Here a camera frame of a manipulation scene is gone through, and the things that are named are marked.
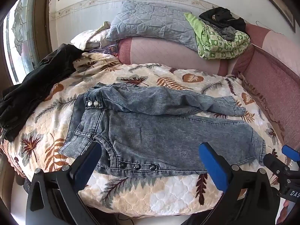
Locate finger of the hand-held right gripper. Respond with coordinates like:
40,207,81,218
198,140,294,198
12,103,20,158
262,153,292,181
281,145,300,163

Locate pink padded bed cushion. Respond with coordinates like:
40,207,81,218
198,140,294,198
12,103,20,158
117,23,300,150

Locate blue denim pants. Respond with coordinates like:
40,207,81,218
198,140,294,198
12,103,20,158
58,82,266,177

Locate purple packet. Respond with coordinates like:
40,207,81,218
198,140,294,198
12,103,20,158
90,44,119,57

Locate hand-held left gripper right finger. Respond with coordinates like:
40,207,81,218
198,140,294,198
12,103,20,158
199,142,281,225

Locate cream pillow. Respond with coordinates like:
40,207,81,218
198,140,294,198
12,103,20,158
70,21,120,51

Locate leaf print quilted blanket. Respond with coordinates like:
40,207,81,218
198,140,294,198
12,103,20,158
0,52,285,217

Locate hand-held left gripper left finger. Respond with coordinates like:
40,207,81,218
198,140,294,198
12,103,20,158
25,142,103,225

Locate grey quilted pillow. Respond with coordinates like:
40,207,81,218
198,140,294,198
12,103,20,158
106,0,202,52

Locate black garment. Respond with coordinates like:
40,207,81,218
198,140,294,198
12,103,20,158
0,43,83,142

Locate brown wooden window frame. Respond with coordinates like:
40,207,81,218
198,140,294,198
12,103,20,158
31,0,54,60

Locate black crumpled cloth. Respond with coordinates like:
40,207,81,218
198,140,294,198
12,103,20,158
199,7,246,32

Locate stained glass window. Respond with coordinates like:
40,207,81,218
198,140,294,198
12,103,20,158
3,0,43,85

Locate person's right hand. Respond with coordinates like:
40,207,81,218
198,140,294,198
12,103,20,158
282,199,294,219

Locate green patterned blanket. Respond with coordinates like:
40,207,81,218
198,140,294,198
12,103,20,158
184,12,251,59

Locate grey crumpled cloth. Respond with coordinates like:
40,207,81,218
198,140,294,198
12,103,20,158
204,20,236,40

